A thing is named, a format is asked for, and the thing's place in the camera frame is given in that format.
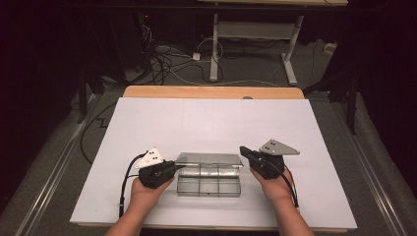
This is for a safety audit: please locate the black floor cable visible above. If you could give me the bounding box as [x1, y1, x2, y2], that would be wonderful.
[79, 101, 118, 165]

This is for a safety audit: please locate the hand-held gripper black cable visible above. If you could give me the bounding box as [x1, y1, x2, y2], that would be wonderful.
[117, 151, 148, 219]
[262, 159, 300, 209]

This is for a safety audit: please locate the left hand-held gripper black cable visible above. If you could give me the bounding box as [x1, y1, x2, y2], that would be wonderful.
[117, 151, 148, 219]

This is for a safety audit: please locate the person's right hand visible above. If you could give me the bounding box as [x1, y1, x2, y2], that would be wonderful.
[250, 166, 295, 207]

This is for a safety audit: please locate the white metal desk frame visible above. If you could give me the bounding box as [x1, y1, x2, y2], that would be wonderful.
[196, 0, 349, 87]

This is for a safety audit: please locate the white table board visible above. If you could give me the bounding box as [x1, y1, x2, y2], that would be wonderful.
[69, 96, 358, 230]

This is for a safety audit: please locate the right hand-held gripper black cable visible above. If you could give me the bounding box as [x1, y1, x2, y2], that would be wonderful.
[262, 159, 300, 209]

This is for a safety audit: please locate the black stand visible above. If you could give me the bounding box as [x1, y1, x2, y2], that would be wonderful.
[76, 63, 106, 125]
[303, 63, 360, 136]

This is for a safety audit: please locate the beige power socket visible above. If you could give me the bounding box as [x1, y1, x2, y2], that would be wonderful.
[324, 41, 338, 56]

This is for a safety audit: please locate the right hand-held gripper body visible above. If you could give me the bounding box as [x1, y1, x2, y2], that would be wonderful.
[249, 139, 301, 180]

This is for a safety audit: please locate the bundle of floor cables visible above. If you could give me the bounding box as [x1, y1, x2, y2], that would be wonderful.
[137, 23, 227, 87]

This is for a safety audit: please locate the person's left hand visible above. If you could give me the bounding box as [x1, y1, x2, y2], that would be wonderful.
[130, 176, 175, 211]

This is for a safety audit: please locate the metal floor rail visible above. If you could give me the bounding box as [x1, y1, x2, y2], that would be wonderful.
[328, 97, 409, 236]
[13, 92, 101, 236]

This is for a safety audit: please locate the transparent grey compartment box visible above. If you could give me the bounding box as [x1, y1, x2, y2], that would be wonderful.
[175, 151, 244, 199]

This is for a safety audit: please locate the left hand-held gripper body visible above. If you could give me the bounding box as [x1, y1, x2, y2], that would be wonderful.
[135, 147, 176, 190]

